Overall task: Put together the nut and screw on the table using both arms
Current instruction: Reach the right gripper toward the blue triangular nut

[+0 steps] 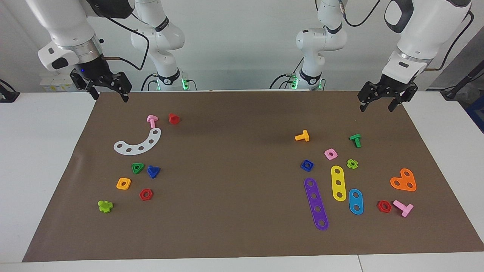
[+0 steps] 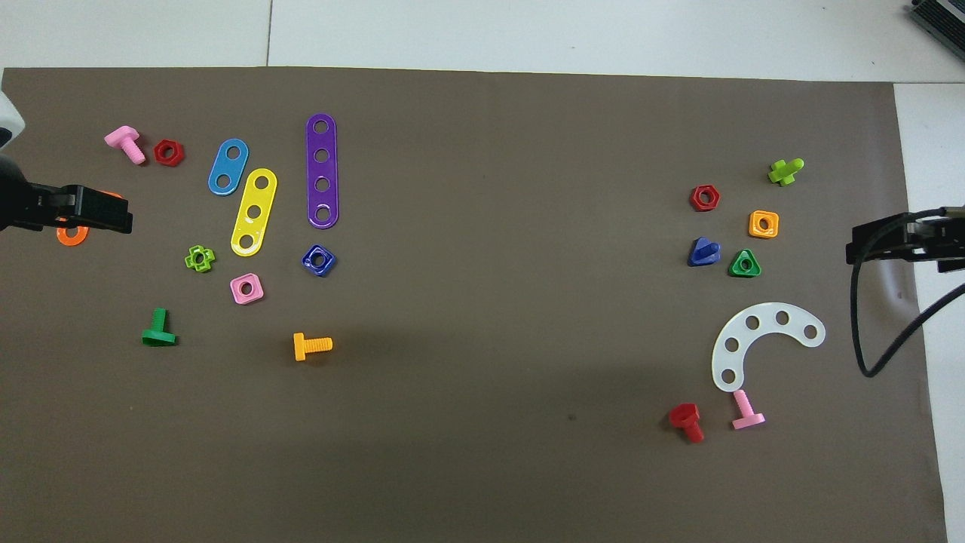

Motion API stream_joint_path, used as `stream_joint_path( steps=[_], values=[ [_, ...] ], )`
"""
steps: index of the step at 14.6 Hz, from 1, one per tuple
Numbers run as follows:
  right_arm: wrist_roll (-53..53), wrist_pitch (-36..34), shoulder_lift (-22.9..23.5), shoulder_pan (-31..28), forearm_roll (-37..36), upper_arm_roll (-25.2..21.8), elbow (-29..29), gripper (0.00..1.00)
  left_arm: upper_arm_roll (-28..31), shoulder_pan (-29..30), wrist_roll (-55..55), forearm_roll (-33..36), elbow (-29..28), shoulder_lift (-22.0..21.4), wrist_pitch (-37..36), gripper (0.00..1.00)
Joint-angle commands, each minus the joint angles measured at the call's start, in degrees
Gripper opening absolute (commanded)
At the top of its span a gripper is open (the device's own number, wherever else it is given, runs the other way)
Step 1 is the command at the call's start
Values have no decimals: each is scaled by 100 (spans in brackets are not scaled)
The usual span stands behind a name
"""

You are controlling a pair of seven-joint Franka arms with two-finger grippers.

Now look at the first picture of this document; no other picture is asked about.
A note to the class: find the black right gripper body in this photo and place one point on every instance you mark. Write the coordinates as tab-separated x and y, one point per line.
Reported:
94	70

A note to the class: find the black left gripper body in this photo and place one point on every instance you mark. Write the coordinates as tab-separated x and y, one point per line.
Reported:
391	87

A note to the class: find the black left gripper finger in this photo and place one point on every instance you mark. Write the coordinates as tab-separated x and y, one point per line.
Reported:
408	94
368	92

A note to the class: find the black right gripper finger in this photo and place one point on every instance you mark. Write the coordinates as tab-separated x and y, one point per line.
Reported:
80	81
123	83

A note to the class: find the blue triangle screw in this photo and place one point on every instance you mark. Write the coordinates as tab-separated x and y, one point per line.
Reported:
152	172

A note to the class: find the blue square nut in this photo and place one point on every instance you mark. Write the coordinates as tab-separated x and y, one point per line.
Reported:
303	167

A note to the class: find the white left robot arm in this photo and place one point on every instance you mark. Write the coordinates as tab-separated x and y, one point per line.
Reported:
423	34

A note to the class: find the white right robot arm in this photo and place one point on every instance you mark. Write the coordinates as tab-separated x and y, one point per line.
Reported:
64	26

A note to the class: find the pink plastic screw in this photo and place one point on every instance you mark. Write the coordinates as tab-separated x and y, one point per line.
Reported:
152	121
405	208

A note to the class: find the green plastic screw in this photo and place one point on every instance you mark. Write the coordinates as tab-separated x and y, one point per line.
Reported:
356	139

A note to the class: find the red plastic screw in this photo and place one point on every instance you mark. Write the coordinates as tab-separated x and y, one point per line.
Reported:
174	119

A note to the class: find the lime cross nut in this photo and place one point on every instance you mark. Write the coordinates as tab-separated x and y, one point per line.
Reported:
348	164

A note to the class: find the pink square nut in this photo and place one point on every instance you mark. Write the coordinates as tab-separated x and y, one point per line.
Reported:
327	156

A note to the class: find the orange plastic screw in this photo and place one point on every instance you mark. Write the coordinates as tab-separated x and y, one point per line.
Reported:
303	136

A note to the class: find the green triangle nut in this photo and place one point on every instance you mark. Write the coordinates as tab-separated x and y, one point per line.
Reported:
141	166

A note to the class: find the orange square nut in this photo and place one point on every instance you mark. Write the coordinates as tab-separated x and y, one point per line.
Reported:
127	186

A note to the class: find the red hexagon nut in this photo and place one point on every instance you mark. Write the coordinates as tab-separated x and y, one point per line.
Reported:
379	207
150	196

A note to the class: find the white box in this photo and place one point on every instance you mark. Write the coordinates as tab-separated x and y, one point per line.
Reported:
56	82

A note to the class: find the black stand pole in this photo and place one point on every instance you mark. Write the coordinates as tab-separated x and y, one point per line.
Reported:
461	84

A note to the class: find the white curved hole plate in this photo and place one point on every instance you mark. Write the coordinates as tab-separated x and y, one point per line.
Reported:
146	144

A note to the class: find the blue crate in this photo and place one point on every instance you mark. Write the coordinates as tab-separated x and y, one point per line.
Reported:
477	113

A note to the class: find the black table clamp device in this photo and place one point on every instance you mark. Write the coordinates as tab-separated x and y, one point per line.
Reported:
7	95

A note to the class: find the orange heart plate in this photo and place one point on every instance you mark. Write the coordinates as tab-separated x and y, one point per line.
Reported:
404	181

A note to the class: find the yellow three-hole plate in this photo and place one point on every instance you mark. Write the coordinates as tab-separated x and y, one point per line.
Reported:
338	178

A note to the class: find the blue two-hole plate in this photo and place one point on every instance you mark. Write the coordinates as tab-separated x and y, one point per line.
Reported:
356	201

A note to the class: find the purple four-hole plate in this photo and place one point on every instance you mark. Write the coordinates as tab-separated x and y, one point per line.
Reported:
316	203

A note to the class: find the brown table mat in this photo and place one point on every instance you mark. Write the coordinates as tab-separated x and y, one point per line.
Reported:
227	207

